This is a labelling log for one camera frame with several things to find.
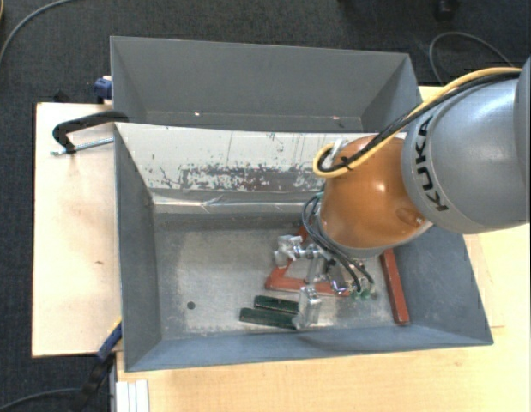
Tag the red-brown flat block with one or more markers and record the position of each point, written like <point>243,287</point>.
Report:
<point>286,264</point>
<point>396,290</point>
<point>291,285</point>

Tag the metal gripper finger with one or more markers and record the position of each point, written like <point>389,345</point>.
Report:
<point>287,245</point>
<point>309,308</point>

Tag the grey metal bin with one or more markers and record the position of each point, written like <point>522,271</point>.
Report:
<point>213,273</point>

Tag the pale wood board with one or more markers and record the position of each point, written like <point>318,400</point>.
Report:
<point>72,238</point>

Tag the dark green flat block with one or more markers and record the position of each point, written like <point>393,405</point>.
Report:
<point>273,303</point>
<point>265,317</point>

